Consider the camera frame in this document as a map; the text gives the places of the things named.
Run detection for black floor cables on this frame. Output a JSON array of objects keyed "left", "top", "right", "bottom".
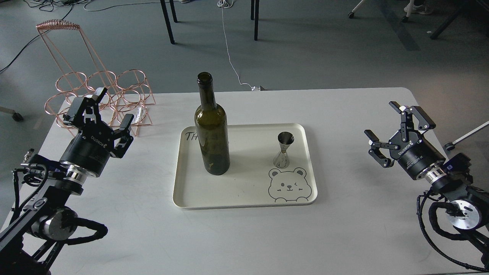
[{"left": 0, "top": 0, "right": 161, "bottom": 74}]

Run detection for white floor cable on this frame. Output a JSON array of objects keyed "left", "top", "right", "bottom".
[{"left": 217, "top": 0, "right": 261, "bottom": 91}]

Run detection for black table legs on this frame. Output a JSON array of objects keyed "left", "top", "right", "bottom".
[{"left": 160, "top": 0, "right": 260, "bottom": 45}]

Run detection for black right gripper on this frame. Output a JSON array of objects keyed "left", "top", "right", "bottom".
[{"left": 364, "top": 101, "right": 446, "bottom": 180}]

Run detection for dark green wine bottle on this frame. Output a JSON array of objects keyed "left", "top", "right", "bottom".
[{"left": 194, "top": 72, "right": 230, "bottom": 175}]

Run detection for copper wire wine rack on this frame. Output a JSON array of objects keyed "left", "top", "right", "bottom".
[{"left": 36, "top": 19, "right": 156, "bottom": 135}]

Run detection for grey caster wheel left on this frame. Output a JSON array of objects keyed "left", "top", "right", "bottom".
[{"left": 0, "top": 106, "right": 23, "bottom": 122}]

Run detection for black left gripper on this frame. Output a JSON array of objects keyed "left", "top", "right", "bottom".
[{"left": 60, "top": 87, "right": 134, "bottom": 177}]

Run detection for cream bear serving tray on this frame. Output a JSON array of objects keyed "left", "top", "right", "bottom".
[{"left": 173, "top": 123, "right": 317, "bottom": 209}]

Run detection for white rod with caster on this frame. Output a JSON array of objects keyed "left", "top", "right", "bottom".
[{"left": 444, "top": 121, "right": 489, "bottom": 151}]

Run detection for steel double jigger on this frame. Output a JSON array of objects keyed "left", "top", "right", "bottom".
[{"left": 273, "top": 132, "right": 295, "bottom": 169}]

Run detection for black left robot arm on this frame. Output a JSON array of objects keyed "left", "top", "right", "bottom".
[{"left": 1, "top": 87, "right": 133, "bottom": 275}]

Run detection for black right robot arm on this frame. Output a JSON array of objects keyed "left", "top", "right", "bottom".
[{"left": 364, "top": 101, "right": 489, "bottom": 273}]

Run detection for office chair base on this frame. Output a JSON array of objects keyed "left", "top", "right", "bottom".
[{"left": 347, "top": 0, "right": 433, "bottom": 23}]

